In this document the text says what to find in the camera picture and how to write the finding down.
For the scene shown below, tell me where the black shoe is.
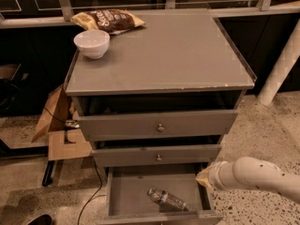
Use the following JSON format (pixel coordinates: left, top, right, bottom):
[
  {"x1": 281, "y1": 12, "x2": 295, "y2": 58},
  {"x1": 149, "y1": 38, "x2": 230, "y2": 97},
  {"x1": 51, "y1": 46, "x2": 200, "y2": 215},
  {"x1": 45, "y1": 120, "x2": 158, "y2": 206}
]
[{"x1": 28, "y1": 214, "x2": 53, "y2": 225}]

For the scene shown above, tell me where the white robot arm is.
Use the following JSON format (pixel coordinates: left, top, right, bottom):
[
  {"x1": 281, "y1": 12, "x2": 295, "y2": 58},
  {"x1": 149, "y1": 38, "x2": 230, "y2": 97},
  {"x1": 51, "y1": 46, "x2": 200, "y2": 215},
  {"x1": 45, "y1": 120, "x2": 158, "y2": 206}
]
[{"x1": 196, "y1": 21, "x2": 300, "y2": 203}]

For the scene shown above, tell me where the grey wooden drawer cabinet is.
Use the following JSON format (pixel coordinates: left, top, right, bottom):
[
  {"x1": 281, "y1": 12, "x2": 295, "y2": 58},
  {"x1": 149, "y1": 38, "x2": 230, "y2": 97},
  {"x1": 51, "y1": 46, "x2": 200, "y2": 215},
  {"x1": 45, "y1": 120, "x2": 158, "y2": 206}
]
[{"x1": 64, "y1": 8, "x2": 258, "y2": 225}]

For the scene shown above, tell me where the clear plastic water bottle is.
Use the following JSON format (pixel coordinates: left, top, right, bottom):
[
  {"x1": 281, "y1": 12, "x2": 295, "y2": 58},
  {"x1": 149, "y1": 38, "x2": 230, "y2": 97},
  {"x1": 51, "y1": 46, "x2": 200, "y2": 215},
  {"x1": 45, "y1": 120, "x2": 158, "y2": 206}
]
[{"x1": 147, "y1": 188, "x2": 188, "y2": 212}]

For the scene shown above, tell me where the grey middle drawer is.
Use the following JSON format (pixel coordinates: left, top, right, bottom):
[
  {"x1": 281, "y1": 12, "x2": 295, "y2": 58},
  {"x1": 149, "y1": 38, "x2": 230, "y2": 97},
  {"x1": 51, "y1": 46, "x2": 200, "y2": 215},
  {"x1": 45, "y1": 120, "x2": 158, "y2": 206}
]
[{"x1": 92, "y1": 136, "x2": 221, "y2": 167}]

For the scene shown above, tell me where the grey bottom drawer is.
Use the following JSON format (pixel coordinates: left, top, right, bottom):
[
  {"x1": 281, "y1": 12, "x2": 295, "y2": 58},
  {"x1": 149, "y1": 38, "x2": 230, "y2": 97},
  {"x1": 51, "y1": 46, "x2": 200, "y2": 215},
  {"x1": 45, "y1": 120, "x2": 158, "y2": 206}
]
[{"x1": 99, "y1": 163, "x2": 222, "y2": 225}]

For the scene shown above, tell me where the brown yellow chip bag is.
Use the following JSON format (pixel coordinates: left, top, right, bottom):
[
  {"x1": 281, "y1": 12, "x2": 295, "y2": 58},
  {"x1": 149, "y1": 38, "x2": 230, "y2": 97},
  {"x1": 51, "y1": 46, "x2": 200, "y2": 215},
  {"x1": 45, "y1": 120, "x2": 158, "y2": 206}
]
[{"x1": 70, "y1": 8, "x2": 144, "y2": 35}]

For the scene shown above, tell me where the white ceramic bowl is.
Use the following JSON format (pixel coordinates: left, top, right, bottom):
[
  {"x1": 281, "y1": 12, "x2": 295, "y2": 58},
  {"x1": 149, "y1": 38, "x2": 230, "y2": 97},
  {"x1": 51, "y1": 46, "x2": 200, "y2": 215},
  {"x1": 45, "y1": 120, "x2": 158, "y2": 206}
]
[{"x1": 73, "y1": 30, "x2": 110, "y2": 59}]

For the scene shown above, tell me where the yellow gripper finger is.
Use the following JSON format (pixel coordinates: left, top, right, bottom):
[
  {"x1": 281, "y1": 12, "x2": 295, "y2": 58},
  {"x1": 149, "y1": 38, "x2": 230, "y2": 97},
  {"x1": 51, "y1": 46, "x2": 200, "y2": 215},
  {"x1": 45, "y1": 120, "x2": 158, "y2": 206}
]
[{"x1": 196, "y1": 167, "x2": 213, "y2": 189}]

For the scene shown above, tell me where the brass top drawer knob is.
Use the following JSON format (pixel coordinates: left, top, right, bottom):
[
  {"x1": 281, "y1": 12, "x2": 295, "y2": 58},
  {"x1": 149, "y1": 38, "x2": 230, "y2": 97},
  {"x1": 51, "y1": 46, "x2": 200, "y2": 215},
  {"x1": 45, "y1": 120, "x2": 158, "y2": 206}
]
[{"x1": 157, "y1": 124, "x2": 165, "y2": 132}]

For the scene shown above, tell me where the black metal stand leg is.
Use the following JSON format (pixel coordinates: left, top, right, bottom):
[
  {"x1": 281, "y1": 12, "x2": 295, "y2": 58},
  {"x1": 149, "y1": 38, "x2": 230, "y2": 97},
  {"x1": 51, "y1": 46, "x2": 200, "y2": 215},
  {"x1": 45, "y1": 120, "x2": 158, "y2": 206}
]
[{"x1": 42, "y1": 160, "x2": 55, "y2": 187}]

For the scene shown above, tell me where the grey drawer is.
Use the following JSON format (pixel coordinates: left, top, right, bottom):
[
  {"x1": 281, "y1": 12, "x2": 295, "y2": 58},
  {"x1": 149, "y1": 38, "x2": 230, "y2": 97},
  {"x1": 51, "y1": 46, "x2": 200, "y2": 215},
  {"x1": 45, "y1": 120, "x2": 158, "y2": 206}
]
[
  {"x1": 92, "y1": 136, "x2": 221, "y2": 167},
  {"x1": 79, "y1": 92, "x2": 237, "y2": 141},
  {"x1": 99, "y1": 163, "x2": 222, "y2": 225}
]

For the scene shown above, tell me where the grey top drawer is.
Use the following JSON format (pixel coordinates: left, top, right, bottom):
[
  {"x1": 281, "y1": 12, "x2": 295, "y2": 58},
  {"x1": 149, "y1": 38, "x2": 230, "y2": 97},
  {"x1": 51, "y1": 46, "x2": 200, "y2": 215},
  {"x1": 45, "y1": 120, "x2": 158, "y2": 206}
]
[{"x1": 79, "y1": 92, "x2": 237, "y2": 141}]

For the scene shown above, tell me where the black cable on floor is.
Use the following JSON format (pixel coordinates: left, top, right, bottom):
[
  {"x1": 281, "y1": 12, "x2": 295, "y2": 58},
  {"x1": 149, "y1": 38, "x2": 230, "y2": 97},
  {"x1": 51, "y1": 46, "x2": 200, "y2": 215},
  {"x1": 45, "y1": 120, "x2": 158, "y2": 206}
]
[{"x1": 43, "y1": 106, "x2": 104, "y2": 225}]

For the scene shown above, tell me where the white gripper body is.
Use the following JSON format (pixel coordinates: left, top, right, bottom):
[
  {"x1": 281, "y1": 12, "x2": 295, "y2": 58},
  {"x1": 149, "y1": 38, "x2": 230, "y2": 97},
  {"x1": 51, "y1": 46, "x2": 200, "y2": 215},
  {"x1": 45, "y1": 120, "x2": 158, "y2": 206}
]
[{"x1": 208, "y1": 161, "x2": 228, "y2": 191}]

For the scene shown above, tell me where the brown cardboard box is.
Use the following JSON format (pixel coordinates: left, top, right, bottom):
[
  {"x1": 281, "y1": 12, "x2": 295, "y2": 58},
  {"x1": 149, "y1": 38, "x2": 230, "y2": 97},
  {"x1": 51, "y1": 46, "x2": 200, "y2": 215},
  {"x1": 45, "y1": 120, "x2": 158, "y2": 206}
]
[{"x1": 32, "y1": 85, "x2": 92, "y2": 160}]

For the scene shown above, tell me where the metal window railing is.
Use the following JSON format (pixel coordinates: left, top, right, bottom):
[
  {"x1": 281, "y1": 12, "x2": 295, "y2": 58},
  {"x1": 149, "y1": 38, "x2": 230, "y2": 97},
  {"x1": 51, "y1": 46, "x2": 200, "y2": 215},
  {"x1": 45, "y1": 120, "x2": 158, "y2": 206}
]
[{"x1": 0, "y1": 0, "x2": 300, "y2": 28}]

